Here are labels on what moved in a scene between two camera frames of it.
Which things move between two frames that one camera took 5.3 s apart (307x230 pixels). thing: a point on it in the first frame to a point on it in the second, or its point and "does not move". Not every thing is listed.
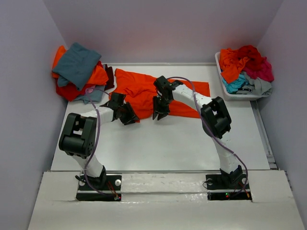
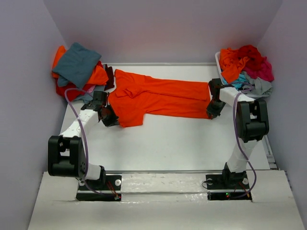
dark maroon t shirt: (110, 84) does not move
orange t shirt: (139, 89) does not move
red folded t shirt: (70, 91) does not move
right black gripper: (157, 109) to (215, 112)
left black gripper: (131, 115) to (113, 120)
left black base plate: (112, 191) does not move
